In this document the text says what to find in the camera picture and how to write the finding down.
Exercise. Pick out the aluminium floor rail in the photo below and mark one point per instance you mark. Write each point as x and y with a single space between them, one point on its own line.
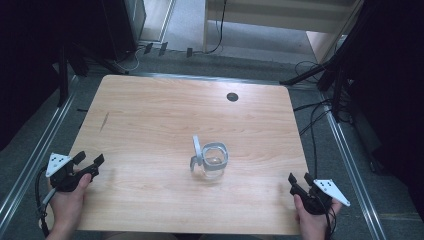
36 153
353 173

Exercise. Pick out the black tripod stand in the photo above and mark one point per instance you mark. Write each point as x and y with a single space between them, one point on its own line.
310 75

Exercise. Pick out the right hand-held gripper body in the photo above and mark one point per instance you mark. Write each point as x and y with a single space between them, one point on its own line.
316 200

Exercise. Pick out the person's right hand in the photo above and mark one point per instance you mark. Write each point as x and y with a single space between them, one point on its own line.
315 225

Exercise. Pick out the black cabinet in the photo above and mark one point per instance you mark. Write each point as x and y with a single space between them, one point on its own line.
123 26

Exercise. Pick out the dark round table grommet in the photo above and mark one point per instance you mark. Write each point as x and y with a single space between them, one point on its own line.
232 97

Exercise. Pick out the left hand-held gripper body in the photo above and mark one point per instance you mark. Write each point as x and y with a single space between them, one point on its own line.
63 178

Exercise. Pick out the black metal stand post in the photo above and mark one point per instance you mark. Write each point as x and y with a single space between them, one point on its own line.
63 76

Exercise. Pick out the light wooden furniture frame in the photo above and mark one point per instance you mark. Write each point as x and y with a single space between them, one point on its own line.
266 16

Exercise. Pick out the small black floor bracket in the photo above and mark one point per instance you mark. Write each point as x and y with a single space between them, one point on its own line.
163 48
148 48
189 52

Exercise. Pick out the clear glass cup grey lid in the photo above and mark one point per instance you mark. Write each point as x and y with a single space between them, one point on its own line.
213 161

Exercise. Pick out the person's left hand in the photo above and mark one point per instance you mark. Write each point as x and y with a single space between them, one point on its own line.
68 208

